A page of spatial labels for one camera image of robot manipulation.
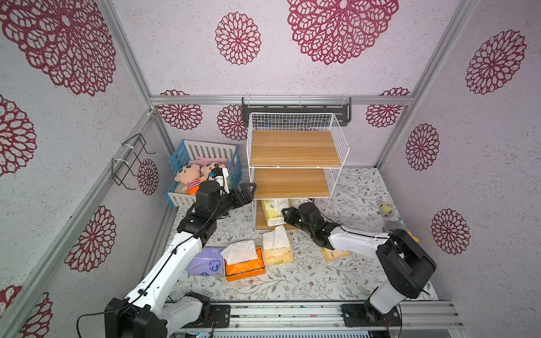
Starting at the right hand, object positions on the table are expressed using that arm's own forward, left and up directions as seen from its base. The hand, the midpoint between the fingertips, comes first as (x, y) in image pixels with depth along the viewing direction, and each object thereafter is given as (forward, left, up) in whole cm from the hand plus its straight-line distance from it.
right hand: (286, 210), depth 90 cm
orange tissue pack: (-21, +16, -3) cm, 27 cm away
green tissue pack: (-2, +6, +2) cm, 6 cm away
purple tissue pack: (-22, +30, -4) cm, 37 cm away
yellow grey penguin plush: (+6, -47, -7) cm, 48 cm away
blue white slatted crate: (+33, +48, +6) cm, 59 cm away
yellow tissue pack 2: (-15, +3, -4) cm, 16 cm away
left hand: (-2, +14, +17) cm, 23 cm away
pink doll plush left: (+17, +45, +4) cm, 49 cm away
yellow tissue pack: (-16, -17, -6) cm, 25 cm away
